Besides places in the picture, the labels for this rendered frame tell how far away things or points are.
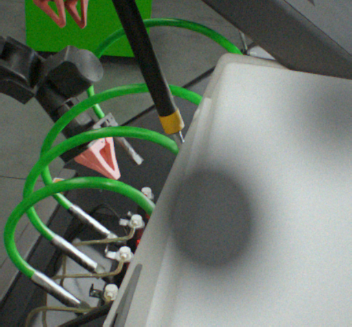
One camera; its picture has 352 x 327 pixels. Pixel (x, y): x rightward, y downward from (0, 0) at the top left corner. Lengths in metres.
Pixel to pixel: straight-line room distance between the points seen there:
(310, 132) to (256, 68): 0.10
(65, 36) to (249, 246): 4.14
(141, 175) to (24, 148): 2.00
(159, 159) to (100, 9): 3.06
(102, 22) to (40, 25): 0.48
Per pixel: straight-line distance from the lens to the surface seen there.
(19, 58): 0.89
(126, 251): 0.81
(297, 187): 0.27
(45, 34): 4.35
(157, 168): 1.28
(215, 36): 0.84
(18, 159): 3.16
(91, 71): 0.86
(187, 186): 0.30
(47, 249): 1.23
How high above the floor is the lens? 1.69
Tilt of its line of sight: 31 degrees down
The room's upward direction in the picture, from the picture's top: 7 degrees clockwise
